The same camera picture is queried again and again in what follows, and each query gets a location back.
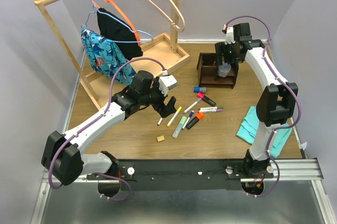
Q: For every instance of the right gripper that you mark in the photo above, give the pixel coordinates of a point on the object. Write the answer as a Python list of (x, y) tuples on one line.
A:
[(220, 48)]

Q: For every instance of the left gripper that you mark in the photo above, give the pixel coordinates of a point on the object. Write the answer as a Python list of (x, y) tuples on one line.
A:
[(169, 108)]

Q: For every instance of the yellow cap marker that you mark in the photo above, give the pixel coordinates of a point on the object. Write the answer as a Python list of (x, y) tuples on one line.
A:
[(174, 117)]

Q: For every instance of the clear paperclip jar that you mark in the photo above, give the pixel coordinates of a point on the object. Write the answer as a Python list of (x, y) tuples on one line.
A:
[(224, 69)]

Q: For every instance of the brown wooden desk organizer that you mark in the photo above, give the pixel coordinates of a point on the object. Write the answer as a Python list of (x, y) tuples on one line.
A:
[(208, 72)]

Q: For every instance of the purple cap white marker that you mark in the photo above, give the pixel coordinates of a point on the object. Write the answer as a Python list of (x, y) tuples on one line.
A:
[(192, 106)]

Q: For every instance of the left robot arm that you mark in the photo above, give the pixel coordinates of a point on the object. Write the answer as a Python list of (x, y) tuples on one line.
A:
[(64, 154)]

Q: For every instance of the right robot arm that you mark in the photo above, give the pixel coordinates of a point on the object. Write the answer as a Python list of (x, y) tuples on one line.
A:
[(277, 102)]

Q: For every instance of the mint green highlighter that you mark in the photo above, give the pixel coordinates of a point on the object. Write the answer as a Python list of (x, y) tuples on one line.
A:
[(179, 127)]

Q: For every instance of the blue cap whiteboard marker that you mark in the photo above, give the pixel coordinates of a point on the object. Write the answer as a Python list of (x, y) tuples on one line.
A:
[(187, 120)]

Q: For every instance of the orange black highlighter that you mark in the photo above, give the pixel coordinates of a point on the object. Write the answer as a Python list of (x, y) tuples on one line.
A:
[(195, 120)]

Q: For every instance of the pink black highlighter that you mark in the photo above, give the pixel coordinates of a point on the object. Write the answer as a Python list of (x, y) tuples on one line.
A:
[(206, 99)]

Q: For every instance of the green cap white marker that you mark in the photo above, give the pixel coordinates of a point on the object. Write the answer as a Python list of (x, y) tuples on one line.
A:
[(211, 108)]

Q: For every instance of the pink cap white marker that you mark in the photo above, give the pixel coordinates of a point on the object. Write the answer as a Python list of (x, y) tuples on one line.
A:
[(210, 110)]

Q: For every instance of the wooden clothes rack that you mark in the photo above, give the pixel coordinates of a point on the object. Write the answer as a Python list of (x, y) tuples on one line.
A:
[(159, 56)]

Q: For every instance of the teal folded cloth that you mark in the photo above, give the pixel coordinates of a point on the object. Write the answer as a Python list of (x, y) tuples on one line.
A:
[(248, 131)]

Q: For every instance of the blue patterned shorts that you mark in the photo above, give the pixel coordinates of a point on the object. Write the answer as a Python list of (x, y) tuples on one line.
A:
[(106, 58)]

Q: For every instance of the black garment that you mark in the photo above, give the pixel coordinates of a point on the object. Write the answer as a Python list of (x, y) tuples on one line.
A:
[(115, 29)]

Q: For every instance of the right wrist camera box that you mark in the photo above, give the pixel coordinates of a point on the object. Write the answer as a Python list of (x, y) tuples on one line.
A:
[(229, 35)]

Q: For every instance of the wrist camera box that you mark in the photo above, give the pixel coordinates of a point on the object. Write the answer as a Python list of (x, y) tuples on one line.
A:
[(229, 35), (167, 83)]

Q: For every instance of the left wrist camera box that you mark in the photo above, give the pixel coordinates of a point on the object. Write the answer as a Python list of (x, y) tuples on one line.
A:
[(167, 83)]

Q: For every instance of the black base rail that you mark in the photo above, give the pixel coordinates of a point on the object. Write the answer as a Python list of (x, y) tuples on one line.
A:
[(189, 174)]

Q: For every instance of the light blue wire hanger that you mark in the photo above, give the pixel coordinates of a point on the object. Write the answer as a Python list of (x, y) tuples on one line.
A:
[(137, 32)]

